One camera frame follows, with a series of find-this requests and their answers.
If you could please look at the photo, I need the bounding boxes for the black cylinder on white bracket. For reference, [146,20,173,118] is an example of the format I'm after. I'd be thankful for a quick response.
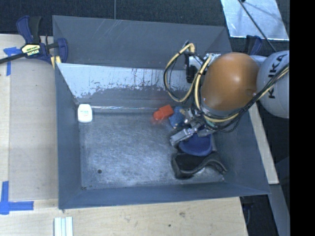
[184,53,205,84]

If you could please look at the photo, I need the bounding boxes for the red block toy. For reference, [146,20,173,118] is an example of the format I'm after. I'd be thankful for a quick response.
[153,104,175,121]

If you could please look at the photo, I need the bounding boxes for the blue fuzzy toy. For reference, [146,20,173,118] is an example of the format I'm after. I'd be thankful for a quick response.
[168,106,186,130]

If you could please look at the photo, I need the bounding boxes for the grey metal bin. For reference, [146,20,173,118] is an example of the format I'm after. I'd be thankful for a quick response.
[52,15,272,210]

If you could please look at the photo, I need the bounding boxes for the small white box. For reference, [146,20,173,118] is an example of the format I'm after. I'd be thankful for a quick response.
[77,103,94,123]

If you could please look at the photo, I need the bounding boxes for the dark blue round disc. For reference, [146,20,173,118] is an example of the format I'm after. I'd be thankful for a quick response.
[178,132,213,157]

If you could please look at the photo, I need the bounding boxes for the black curved cloth piece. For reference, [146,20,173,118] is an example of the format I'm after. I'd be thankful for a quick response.
[170,152,228,180]

